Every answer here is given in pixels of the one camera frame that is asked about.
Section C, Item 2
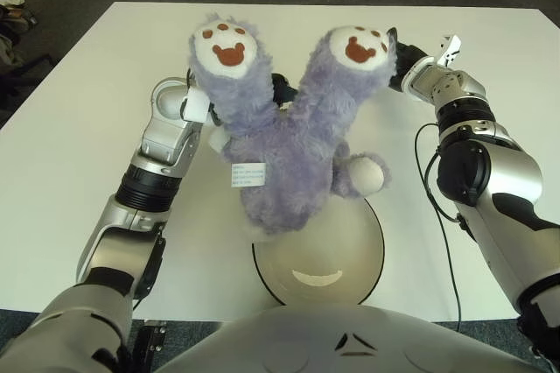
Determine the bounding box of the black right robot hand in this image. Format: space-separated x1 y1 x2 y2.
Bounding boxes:
387 26 429 95

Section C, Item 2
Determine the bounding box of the grey robot torso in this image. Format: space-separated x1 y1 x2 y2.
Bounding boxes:
148 302 560 373

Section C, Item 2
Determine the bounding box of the purple plush rabbit doll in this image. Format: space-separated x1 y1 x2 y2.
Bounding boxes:
186 12 400 237

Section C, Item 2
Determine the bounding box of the black bracket under table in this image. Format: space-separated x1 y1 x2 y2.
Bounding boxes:
130 319 170 373

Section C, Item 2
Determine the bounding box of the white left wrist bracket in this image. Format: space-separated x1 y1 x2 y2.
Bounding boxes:
180 86 211 123

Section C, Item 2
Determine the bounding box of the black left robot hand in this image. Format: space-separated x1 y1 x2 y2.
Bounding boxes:
208 73 299 128

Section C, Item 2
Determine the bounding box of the white plate with black rim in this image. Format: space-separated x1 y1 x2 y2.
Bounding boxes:
251 196 387 307

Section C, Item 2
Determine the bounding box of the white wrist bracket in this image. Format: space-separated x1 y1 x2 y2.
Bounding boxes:
180 86 211 123
437 34 464 68

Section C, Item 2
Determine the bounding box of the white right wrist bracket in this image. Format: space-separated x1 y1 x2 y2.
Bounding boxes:
437 34 464 68

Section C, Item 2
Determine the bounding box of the dark bag in background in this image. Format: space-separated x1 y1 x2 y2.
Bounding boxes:
0 0 56 101

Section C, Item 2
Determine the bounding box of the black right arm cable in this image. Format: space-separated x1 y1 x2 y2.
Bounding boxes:
414 122 464 334

